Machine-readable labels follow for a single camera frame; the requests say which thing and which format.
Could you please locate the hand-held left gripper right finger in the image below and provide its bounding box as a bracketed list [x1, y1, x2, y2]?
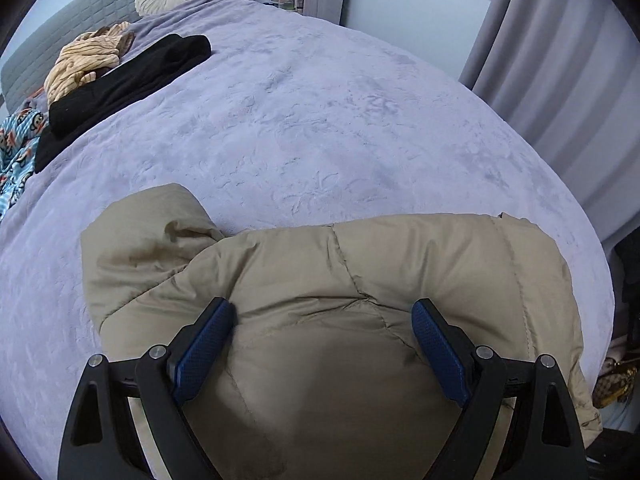
[410, 298, 587, 480]

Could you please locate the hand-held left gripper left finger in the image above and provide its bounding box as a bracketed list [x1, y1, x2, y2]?
[57, 296, 236, 480]

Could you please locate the beige puffer jacket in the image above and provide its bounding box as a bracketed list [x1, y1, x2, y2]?
[80, 183, 603, 480]

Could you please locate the brown patterned bag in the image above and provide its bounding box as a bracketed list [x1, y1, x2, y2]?
[591, 359, 640, 409]

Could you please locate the black garment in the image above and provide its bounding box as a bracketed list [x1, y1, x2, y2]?
[34, 129, 78, 176]

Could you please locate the purple bed blanket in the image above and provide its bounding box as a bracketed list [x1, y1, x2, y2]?
[0, 0, 616, 480]

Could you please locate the blue monkey print cloth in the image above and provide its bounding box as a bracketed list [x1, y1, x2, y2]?
[0, 110, 52, 221]

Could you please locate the folded black sweater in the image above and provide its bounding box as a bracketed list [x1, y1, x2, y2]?
[48, 33, 213, 137]

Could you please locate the beige striped garment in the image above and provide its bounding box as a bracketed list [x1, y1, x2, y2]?
[44, 21, 137, 103]

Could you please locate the grey curtain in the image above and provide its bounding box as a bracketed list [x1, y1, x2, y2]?
[459, 0, 640, 243]

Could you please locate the grey quilted headboard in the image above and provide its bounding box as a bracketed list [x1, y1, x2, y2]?
[0, 0, 247, 113]

